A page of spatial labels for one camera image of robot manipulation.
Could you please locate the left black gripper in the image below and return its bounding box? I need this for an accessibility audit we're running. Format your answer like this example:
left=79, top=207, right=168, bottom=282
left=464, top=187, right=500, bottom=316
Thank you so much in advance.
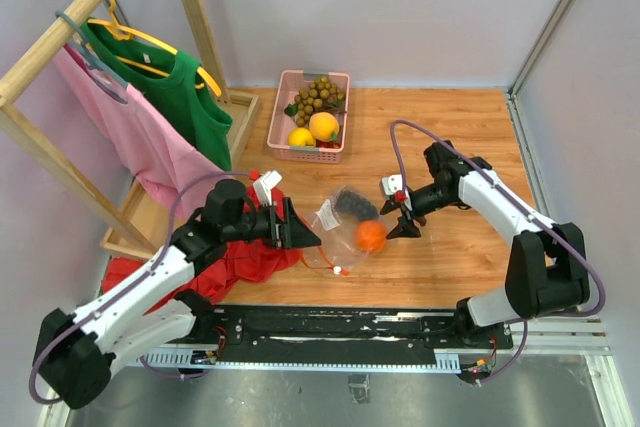
left=224, top=197, right=321, bottom=250

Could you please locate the orange fake orange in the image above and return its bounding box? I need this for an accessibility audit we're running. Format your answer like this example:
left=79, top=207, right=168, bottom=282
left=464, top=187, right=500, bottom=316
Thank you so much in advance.
left=354, top=220, right=387, bottom=254

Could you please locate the clear zip bag orange seal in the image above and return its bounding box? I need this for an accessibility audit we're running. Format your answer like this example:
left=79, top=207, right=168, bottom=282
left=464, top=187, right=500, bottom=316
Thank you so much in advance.
left=301, top=186, right=392, bottom=277

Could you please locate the dark blueberry cluster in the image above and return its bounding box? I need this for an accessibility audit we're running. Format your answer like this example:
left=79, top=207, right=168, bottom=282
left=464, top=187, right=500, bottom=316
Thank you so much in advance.
left=334, top=189, right=379, bottom=222

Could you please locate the yellow fake lemon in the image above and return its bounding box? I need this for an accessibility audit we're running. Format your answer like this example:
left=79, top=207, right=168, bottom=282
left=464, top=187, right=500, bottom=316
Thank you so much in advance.
left=287, top=127, right=316, bottom=147

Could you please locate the small yellow fake fruit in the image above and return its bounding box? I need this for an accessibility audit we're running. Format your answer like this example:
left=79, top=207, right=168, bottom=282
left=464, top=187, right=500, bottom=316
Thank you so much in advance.
left=309, top=112, right=340, bottom=142

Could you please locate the brown longan fruit bunch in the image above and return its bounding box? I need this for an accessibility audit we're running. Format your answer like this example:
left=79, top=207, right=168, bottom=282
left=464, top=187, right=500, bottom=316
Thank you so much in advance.
left=285, top=75, right=346, bottom=127

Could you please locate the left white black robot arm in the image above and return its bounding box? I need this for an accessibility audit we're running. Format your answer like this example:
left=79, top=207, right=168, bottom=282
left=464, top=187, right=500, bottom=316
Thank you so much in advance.
left=28, top=171, right=321, bottom=409

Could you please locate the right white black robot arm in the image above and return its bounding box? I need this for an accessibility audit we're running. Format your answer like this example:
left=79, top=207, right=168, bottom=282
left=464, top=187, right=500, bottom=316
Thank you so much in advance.
left=380, top=141, right=590, bottom=347

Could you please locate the green fake leaf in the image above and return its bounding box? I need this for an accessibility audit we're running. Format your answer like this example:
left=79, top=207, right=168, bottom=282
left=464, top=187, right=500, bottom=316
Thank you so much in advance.
left=284, top=103, right=299, bottom=118

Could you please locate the red cloth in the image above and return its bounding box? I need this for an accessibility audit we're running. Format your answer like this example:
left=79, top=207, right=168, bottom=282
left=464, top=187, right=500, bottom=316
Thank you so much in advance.
left=102, top=184, right=301, bottom=308

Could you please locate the pink plastic basket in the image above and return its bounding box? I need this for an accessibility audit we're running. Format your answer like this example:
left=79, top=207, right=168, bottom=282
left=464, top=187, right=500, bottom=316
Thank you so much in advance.
left=267, top=70, right=350, bottom=164

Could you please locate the pink shirt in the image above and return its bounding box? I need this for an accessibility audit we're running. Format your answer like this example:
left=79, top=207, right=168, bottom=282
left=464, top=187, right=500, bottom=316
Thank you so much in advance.
left=53, top=48, right=220, bottom=219

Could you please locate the green shirt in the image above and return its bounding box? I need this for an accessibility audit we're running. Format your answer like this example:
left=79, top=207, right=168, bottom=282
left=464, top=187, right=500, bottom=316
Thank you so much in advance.
left=81, top=22, right=233, bottom=171

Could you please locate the grey clothes hanger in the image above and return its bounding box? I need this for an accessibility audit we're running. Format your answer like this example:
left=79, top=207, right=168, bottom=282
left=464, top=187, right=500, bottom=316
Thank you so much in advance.
left=55, top=10, right=128, bottom=105

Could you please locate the yellow clothes hanger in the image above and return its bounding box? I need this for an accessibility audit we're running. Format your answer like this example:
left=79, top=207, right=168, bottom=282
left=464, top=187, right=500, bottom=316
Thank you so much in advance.
left=82, top=0, right=223, bottom=97

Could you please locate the wooden clothes rack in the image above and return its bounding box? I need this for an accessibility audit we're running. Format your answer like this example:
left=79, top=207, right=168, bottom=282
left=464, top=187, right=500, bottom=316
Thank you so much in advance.
left=1, top=0, right=260, bottom=260

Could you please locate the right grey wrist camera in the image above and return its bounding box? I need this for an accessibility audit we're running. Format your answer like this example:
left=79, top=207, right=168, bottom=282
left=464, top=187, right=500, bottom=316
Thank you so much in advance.
left=379, top=174, right=404, bottom=200

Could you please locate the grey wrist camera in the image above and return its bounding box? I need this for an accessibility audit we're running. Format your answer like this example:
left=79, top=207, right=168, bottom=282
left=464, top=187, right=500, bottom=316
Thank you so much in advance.
left=253, top=170, right=282, bottom=207
left=379, top=174, right=404, bottom=200

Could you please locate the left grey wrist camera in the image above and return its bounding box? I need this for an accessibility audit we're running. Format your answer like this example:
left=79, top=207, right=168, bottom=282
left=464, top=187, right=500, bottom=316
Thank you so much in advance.
left=253, top=170, right=282, bottom=207

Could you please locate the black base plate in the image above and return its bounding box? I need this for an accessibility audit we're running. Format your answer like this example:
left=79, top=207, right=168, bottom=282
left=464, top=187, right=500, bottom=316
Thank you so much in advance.
left=171, top=304, right=513, bottom=366

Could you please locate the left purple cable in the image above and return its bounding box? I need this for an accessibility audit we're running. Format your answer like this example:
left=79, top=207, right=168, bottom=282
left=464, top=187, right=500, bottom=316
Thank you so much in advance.
left=28, top=169, right=259, bottom=405

